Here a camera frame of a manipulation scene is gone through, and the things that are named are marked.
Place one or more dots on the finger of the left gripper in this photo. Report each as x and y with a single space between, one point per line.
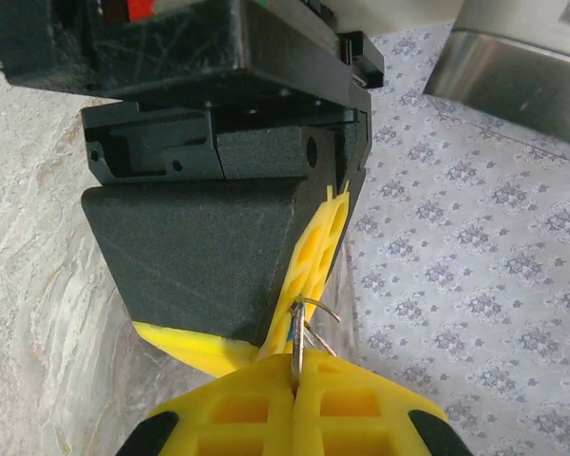
195 256
337 228

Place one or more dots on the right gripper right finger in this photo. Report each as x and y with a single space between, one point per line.
361 418

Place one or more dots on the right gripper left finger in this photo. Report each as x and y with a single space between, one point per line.
237 418

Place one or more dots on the silver metal keyring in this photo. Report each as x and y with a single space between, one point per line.
321 302

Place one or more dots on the silver metal key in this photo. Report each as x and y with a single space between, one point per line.
298 351

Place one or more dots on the blue plastic key tag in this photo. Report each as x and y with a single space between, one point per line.
290 334

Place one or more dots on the floral patterned backdrop cloth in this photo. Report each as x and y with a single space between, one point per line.
456 285

